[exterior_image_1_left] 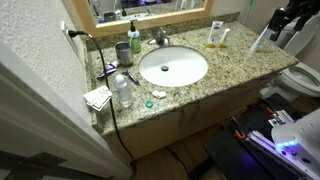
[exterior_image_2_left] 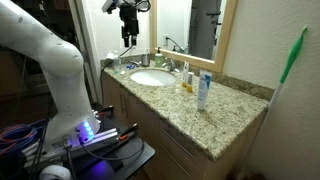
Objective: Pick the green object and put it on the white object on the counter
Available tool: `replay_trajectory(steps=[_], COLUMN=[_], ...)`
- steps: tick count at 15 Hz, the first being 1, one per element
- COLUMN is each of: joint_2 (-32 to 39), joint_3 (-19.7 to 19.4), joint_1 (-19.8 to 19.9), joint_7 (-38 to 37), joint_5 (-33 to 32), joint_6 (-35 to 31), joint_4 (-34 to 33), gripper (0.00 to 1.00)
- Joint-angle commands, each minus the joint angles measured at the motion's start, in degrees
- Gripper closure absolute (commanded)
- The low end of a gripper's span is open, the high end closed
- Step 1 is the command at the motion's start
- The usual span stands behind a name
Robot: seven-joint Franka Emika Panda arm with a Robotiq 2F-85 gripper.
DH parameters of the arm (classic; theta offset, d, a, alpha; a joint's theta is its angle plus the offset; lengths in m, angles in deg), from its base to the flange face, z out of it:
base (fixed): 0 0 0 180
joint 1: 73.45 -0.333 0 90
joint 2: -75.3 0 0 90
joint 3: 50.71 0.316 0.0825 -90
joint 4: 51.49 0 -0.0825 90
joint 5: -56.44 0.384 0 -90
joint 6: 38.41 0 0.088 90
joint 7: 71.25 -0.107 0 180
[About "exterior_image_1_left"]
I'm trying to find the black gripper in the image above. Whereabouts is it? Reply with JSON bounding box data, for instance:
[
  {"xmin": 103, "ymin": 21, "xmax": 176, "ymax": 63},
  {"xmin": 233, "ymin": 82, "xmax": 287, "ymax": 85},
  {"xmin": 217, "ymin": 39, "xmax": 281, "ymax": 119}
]
[{"xmin": 268, "ymin": 0, "xmax": 320, "ymax": 42}]

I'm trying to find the tall white blue lotion tube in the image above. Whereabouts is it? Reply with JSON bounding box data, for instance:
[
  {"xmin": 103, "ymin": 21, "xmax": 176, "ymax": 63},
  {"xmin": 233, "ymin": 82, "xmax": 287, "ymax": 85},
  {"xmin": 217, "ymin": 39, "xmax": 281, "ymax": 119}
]
[{"xmin": 250, "ymin": 24, "xmax": 272, "ymax": 53}]

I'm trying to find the white toilet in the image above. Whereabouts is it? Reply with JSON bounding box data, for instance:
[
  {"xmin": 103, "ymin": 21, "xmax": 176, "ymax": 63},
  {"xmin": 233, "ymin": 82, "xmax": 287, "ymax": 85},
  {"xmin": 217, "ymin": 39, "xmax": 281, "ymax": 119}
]
[{"xmin": 259, "ymin": 13, "xmax": 320, "ymax": 102}]

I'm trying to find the slim white tube yellow cap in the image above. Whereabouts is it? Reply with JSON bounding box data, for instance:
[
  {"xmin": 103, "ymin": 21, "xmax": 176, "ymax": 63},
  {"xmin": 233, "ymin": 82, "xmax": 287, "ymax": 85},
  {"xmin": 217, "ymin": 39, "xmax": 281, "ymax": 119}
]
[{"xmin": 218, "ymin": 28, "xmax": 231, "ymax": 49}]

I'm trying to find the yellow soap bottle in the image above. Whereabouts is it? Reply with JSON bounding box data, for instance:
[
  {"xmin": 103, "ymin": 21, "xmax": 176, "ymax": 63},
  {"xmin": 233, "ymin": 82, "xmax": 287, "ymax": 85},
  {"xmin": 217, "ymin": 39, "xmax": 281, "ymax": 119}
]
[{"xmin": 206, "ymin": 20, "xmax": 225, "ymax": 49}]

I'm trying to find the orange black clamp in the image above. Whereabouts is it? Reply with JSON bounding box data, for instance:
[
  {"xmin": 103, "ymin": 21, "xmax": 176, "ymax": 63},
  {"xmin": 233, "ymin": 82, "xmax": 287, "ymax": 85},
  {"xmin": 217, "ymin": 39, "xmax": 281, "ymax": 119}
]
[
  {"xmin": 259, "ymin": 101, "xmax": 279, "ymax": 118},
  {"xmin": 229, "ymin": 116, "xmax": 248, "ymax": 141}
]

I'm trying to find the white oval sink basin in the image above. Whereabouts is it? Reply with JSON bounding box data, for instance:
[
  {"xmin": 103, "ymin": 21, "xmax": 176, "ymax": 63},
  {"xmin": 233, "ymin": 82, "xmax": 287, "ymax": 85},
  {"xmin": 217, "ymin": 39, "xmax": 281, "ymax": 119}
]
[{"xmin": 138, "ymin": 45, "xmax": 210, "ymax": 88}]

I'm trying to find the chrome sink faucet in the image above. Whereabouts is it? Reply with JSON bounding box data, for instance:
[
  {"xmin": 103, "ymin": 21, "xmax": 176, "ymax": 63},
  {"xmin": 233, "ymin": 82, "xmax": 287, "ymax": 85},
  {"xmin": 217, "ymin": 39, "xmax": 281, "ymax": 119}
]
[{"xmin": 147, "ymin": 26, "xmax": 172, "ymax": 47}]

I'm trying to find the small white pad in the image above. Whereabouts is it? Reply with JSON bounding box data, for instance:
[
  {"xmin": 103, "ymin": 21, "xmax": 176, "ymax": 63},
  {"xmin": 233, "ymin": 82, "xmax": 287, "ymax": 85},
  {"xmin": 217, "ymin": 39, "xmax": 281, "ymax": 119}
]
[{"xmin": 151, "ymin": 89, "xmax": 167, "ymax": 100}]

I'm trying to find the black robot cart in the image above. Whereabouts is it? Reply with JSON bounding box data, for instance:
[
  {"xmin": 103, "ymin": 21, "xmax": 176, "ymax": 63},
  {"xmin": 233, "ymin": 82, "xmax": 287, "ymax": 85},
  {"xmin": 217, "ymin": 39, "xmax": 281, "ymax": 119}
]
[{"xmin": 204, "ymin": 93, "xmax": 320, "ymax": 180}]

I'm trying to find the green soap pump bottle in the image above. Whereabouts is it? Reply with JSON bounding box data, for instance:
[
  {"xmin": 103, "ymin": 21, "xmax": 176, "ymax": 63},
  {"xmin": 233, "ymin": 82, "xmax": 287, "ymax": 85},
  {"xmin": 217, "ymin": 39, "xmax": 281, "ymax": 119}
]
[{"xmin": 127, "ymin": 19, "xmax": 142, "ymax": 54}]

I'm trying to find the stainless steel cup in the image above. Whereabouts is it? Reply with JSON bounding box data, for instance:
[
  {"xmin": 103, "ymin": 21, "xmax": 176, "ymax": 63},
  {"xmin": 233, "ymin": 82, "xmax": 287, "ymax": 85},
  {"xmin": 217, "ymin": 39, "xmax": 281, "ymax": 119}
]
[{"xmin": 114, "ymin": 41, "xmax": 135, "ymax": 67}]

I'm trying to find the wooden vanity cabinet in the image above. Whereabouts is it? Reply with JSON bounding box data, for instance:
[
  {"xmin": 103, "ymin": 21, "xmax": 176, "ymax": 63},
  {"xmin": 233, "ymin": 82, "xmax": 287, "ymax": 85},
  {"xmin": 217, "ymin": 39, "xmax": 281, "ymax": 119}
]
[{"xmin": 99, "ymin": 73, "xmax": 278, "ymax": 164}]

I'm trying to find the clear plastic bottle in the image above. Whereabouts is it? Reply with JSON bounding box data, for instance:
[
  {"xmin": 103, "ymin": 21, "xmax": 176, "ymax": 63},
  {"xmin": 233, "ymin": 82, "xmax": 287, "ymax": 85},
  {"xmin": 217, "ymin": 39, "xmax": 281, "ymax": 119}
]
[{"xmin": 114, "ymin": 74, "xmax": 134, "ymax": 109}]

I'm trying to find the purple toothpaste tube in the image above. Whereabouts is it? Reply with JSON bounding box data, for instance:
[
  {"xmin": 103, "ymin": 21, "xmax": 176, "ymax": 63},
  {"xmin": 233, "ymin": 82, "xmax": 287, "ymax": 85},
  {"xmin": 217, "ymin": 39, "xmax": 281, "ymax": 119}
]
[{"xmin": 96, "ymin": 60, "xmax": 120, "ymax": 80}]

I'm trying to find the white paper packet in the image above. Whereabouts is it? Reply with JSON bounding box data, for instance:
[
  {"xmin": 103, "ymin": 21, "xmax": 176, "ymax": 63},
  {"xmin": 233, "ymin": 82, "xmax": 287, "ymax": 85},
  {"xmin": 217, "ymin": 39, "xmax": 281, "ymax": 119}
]
[{"xmin": 82, "ymin": 85, "xmax": 114, "ymax": 112}]

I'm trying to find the white door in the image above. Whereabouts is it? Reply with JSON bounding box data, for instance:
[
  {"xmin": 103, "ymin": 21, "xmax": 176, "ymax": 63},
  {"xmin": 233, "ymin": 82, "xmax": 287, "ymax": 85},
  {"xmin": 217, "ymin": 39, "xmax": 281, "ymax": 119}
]
[{"xmin": 0, "ymin": 43, "xmax": 133, "ymax": 180}]

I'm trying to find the green handled broom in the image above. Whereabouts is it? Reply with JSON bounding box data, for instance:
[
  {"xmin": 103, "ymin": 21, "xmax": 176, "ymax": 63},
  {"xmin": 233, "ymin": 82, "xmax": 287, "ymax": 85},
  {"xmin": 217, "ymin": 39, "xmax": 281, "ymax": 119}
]
[{"xmin": 242, "ymin": 0, "xmax": 256, "ymax": 26}]

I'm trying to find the aluminium mounting rail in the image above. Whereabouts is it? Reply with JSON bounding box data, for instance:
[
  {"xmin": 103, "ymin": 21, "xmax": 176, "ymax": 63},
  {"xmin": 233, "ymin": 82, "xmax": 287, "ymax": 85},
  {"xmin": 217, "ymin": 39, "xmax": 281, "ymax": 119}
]
[{"xmin": 246, "ymin": 109, "xmax": 320, "ymax": 180}]

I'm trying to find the wooden framed wall mirror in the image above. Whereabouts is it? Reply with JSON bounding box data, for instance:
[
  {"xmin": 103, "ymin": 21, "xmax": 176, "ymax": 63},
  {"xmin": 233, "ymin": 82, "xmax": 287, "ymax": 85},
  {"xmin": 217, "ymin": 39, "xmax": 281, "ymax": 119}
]
[{"xmin": 71, "ymin": 0, "xmax": 214, "ymax": 38}]

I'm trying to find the black power cable with plug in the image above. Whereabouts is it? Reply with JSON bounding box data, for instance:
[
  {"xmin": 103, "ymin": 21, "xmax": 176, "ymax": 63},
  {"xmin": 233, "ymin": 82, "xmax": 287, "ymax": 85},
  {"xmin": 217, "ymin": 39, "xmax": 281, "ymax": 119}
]
[{"xmin": 67, "ymin": 29, "xmax": 138, "ymax": 178}]

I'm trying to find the white wall outlet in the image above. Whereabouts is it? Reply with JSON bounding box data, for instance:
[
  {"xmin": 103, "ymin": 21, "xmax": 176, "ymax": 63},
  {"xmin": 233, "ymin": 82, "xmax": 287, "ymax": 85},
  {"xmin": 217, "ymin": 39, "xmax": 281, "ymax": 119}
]
[{"xmin": 60, "ymin": 20, "xmax": 81, "ymax": 58}]

